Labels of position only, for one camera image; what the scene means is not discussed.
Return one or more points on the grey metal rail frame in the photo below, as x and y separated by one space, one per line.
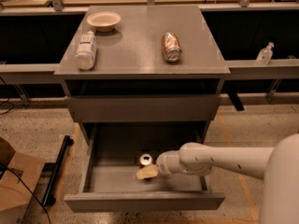
28 70

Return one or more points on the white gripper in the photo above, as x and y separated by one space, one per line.
163 164

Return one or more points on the beige paper bowl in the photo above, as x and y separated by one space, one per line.
104 21

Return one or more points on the red coke can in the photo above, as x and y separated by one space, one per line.
145 160

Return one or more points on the open grey middle drawer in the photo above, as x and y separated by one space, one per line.
108 181

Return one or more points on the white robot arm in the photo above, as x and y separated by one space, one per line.
277 167

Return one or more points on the cardboard box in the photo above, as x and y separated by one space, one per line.
19 179

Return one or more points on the grey drawer cabinet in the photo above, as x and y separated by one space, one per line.
145 87

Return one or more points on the closed grey top drawer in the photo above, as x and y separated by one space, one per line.
143 109

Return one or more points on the clear sanitizer pump bottle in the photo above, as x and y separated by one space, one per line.
265 54

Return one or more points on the clear plastic water bottle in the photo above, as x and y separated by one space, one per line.
86 51

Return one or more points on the black floor bar left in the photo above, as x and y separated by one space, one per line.
54 169

